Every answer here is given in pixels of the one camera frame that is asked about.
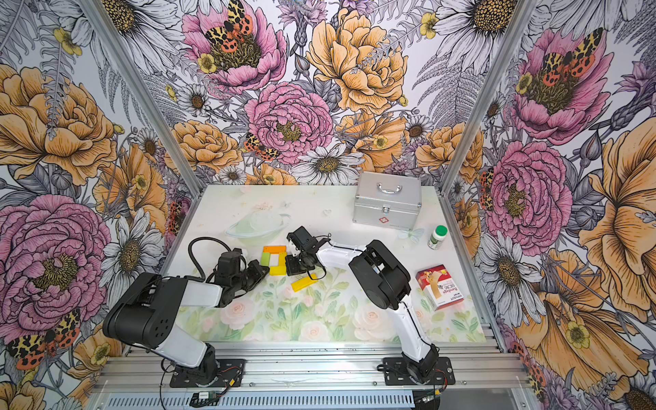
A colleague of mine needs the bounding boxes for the lime green block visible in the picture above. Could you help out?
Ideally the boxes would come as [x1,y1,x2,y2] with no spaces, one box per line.
[261,252,271,267]

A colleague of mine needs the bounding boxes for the yellow long block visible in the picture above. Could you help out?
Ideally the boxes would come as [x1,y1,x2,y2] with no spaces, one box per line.
[291,276,317,292]
[269,266,287,276]

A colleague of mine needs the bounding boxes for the yellow small block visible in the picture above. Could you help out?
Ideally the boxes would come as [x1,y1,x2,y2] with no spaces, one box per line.
[278,253,287,268]

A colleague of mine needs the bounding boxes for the orange block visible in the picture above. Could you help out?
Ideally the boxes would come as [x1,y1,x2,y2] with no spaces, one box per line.
[263,245,286,254]

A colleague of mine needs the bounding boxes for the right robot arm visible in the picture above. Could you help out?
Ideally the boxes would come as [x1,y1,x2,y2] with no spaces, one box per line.
[285,227,439,384]

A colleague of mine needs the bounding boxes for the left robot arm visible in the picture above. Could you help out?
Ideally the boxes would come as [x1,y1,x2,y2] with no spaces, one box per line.
[102,249,269,385]

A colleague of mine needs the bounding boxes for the clear glass bowl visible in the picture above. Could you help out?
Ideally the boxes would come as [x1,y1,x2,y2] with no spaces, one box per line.
[225,210,290,246]

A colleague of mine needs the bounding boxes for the silver metal case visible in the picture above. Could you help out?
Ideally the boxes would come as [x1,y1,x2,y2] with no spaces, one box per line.
[353,172,422,230]

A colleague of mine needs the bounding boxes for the white green-capped bottle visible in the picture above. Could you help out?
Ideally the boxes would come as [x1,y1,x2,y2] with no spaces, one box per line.
[428,225,449,249]

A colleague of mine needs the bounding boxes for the red bandage box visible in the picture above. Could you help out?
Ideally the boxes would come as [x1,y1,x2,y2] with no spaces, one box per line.
[415,265,464,310]

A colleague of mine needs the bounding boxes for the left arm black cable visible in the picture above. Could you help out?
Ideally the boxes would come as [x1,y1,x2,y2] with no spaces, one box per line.
[187,236,234,282]

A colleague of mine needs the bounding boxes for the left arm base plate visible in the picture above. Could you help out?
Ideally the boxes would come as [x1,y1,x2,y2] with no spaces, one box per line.
[168,359,246,389]

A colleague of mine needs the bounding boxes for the aluminium rail frame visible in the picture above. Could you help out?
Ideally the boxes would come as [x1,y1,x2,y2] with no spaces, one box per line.
[88,341,539,409]

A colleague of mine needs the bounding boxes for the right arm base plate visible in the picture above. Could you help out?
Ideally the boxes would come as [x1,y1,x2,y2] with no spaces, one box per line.
[377,357,456,387]

